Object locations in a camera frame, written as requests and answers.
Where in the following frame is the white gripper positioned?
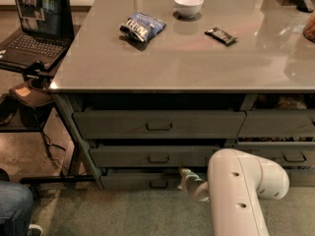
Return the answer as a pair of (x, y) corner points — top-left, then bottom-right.
(177, 167), (209, 203)

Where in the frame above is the grey drawer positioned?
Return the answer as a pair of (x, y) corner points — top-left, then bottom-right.
(230, 143), (315, 166)
(238, 109), (315, 138)
(99, 167), (181, 190)
(287, 170), (315, 187)
(90, 146), (221, 167)
(73, 110), (245, 139)

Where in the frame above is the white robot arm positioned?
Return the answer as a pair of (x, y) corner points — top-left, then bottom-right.
(179, 148), (289, 236)

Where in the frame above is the black candy bar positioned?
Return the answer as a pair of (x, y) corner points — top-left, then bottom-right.
(205, 28), (237, 46)

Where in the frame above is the white shoe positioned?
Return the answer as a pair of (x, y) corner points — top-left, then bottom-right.
(28, 224), (43, 236)

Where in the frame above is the blue chip bag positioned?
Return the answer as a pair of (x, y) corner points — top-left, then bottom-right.
(120, 12), (166, 42)

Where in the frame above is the person leg in jeans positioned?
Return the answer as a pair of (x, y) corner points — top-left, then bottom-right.
(0, 181), (32, 236)

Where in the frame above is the black laptop stand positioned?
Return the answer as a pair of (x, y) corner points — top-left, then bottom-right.
(1, 58), (95, 186)

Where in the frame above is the white bowl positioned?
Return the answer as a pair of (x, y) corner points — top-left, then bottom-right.
(174, 0), (204, 18)

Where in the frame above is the black pouch with note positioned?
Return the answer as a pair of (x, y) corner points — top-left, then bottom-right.
(9, 80), (53, 108)

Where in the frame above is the brown object at right edge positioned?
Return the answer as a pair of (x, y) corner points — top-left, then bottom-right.
(303, 14), (315, 42)

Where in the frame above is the black laptop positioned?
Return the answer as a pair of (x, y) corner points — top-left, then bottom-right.
(0, 0), (75, 71)

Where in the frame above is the grey cabinet frame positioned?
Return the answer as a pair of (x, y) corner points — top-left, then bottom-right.
(55, 93), (315, 189)

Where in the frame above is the black cable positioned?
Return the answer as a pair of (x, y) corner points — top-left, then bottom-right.
(39, 130), (72, 174)

